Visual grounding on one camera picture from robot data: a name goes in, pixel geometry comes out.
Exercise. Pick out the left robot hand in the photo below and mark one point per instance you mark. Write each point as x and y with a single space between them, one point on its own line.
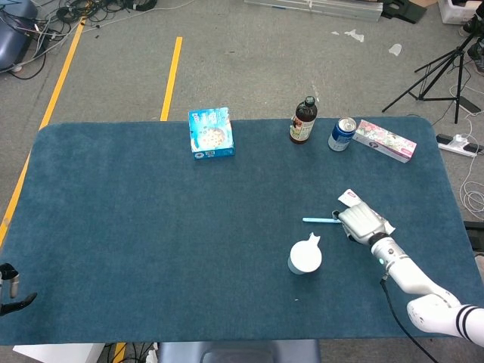
13 285

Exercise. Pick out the bystander person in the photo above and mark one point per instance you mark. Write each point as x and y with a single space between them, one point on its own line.
477 56

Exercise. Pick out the white paper scrap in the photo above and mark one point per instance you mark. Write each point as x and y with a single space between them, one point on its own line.
355 35
395 49

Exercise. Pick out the white power strip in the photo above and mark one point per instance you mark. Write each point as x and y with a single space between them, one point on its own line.
453 145

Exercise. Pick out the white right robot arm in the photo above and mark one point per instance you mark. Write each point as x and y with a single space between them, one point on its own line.
408 272

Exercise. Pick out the black equipment block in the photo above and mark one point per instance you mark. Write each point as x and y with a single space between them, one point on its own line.
474 234

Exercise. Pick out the white floral toothpaste tube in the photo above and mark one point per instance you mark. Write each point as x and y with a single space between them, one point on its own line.
348 197

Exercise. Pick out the white box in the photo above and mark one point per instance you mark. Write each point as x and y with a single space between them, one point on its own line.
56 353

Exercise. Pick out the dark blue machine base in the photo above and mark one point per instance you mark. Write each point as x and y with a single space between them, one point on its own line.
11 41

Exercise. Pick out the floral long box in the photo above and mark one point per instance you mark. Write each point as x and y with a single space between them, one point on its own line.
385 141

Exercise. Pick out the light blue toothbrush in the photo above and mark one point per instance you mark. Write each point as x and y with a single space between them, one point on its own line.
317 219

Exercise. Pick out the black tripod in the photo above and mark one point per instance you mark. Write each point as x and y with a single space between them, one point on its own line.
459 56

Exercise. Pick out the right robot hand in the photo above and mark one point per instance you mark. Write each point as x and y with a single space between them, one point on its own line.
363 223

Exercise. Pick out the black stand base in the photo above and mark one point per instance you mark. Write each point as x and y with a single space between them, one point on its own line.
404 11

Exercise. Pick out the white cup with ears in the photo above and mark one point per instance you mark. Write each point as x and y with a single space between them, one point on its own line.
304 257

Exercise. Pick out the blue table mat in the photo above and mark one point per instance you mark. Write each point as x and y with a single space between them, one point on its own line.
151 227

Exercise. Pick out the brown tea bottle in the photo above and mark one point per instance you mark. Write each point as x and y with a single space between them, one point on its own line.
301 125

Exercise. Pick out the blue grey robot torso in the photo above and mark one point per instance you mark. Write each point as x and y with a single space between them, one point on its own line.
238 351

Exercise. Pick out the blue snack box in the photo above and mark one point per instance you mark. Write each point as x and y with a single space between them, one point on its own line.
211 132

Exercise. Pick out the silver aluminium rails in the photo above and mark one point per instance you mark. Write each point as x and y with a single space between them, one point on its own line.
321 7

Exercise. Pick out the blue soda can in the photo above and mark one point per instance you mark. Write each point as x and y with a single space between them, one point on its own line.
340 138

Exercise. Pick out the white plastic basket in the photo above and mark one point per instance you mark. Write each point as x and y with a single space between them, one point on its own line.
453 11

